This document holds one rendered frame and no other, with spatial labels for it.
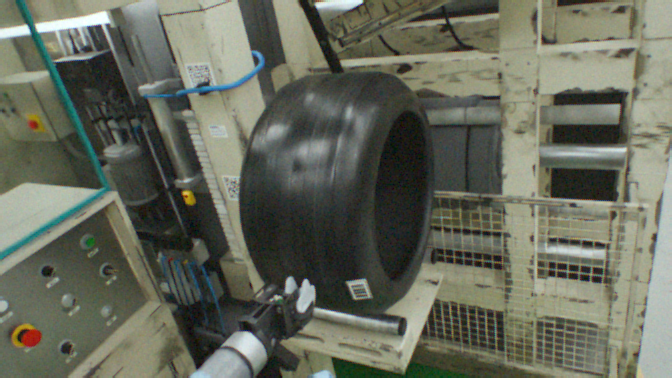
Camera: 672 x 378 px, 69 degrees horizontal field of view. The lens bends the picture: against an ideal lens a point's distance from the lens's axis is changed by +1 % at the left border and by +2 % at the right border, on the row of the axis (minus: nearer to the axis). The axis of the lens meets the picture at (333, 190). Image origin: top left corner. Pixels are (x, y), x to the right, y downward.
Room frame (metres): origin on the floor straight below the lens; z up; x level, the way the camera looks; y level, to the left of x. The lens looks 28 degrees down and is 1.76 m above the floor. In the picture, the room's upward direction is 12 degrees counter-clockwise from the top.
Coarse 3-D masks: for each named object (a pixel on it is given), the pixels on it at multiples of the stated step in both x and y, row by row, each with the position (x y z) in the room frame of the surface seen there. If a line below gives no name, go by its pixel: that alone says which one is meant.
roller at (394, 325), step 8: (320, 312) 0.96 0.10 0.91; (328, 312) 0.95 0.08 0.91; (328, 320) 0.95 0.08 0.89; (336, 320) 0.94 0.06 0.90; (344, 320) 0.92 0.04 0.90; (352, 320) 0.91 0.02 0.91; (360, 320) 0.90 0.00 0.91; (368, 320) 0.90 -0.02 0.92; (376, 320) 0.89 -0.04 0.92; (384, 320) 0.88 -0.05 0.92; (392, 320) 0.87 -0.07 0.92; (400, 320) 0.87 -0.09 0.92; (368, 328) 0.89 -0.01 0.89; (376, 328) 0.88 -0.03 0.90; (384, 328) 0.87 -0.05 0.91; (392, 328) 0.86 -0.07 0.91; (400, 328) 0.85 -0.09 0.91
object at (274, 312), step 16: (272, 288) 0.73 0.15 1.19; (256, 304) 0.71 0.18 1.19; (272, 304) 0.68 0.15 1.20; (288, 304) 0.70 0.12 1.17; (240, 320) 0.65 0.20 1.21; (256, 320) 0.64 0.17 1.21; (272, 320) 0.67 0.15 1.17; (288, 320) 0.68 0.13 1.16; (256, 336) 0.63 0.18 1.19; (272, 336) 0.66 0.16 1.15; (288, 336) 0.67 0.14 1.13
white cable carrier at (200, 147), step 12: (192, 108) 1.23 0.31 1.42; (192, 132) 1.20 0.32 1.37; (204, 144) 1.19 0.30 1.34; (204, 156) 1.19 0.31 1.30; (204, 168) 1.20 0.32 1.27; (216, 180) 1.19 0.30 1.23; (216, 192) 1.19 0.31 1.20; (216, 204) 1.20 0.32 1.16; (228, 216) 1.19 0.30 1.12; (228, 228) 1.19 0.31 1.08; (228, 240) 1.20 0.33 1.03; (240, 252) 1.19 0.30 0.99
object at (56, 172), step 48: (0, 0) 1.14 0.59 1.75; (0, 48) 1.11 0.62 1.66; (0, 96) 1.07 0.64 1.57; (48, 96) 1.15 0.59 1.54; (0, 144) 1.03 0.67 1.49; (48, 144) 1.11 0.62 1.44; (0, 192) 0.98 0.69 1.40; (48, 192) 1.06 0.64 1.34; (96, 192) 1.15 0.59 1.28; (0, 240) 0.94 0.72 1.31
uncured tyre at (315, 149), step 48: (288, 96) 1.03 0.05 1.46; (336, 96) 0.97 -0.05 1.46; (384, 96) 0.98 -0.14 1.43; (288, 144) 0.91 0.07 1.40; (336, 144) 0.86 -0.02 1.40; (384, 144) 1.30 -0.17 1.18; (432, 144) 1.19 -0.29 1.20; (240, 192) 0.93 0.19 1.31; (288, 192) 0.85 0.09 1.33; (336, 192) 0.81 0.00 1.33; (384, 192) 1.27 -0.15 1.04; (432, 192) 1.14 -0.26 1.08; (288, 240) 0.82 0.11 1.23; (336, 240) 0.78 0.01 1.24; (384, 240) 1.17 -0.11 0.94; (336, 288) 0.78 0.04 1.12; (384, 288) 0.83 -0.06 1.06
